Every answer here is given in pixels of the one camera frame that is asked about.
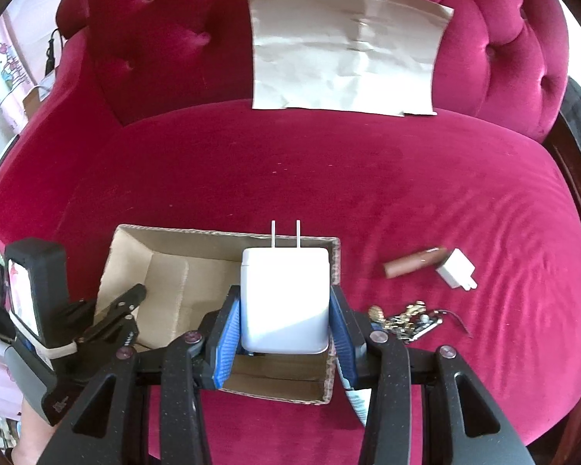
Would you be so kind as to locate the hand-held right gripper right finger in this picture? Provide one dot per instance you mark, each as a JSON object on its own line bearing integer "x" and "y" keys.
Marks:
{"x": 343, "y": 348}

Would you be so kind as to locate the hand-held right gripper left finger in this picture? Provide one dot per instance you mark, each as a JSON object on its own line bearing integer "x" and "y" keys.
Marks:
{"x": 226, "y": 344}

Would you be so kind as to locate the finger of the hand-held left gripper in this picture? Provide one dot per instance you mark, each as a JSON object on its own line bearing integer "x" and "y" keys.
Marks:
{"x": 121, "y": 300}
{"x": 118, "y": 334}

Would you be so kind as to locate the cardboard box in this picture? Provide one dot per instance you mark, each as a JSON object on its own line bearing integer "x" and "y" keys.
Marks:
{"x": 174, "y": 281}

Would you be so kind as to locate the large white charger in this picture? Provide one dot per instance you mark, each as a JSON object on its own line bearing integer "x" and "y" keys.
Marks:
{"x": 285, "y": 295}

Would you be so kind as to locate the brown lipstick tube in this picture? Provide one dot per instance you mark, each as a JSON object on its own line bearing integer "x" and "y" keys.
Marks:
{"x": 414, "y": 262}

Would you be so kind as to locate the small white charger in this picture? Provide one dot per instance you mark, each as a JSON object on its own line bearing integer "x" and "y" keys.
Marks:
{"x": 455, "y": 267}

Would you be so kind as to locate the person's left forearm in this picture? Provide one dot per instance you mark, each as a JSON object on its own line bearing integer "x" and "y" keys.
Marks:
{"x": 29, "y": 438}

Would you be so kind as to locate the red velvet sofa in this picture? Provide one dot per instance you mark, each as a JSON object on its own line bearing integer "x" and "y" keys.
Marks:
{"x": 290, "y": 174}

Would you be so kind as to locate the small brown carton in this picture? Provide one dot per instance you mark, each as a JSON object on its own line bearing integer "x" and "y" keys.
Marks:
{"x": 35, "y": 101}

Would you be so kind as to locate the cartoon printed cloth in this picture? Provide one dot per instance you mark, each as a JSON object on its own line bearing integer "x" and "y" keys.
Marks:
{"x": 5, "y": 77}

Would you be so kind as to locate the beige paper sheet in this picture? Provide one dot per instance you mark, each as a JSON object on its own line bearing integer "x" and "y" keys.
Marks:
{"x": 343, "y": 48}

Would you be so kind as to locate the dark wooden furniture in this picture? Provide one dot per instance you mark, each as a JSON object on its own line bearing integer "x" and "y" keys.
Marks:
{"x": 578, "y": 155}

